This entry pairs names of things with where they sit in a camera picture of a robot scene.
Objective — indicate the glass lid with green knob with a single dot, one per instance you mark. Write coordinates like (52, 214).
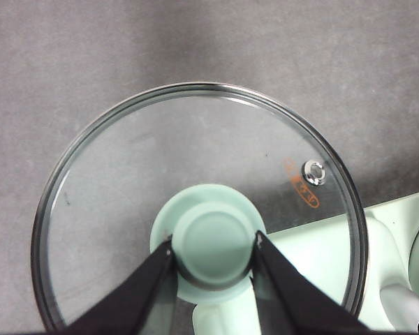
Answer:
(209, 244)

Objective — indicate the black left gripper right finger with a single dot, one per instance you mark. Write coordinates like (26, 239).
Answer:
(293, 300)

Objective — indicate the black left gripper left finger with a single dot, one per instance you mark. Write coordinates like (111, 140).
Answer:
(132, 296)

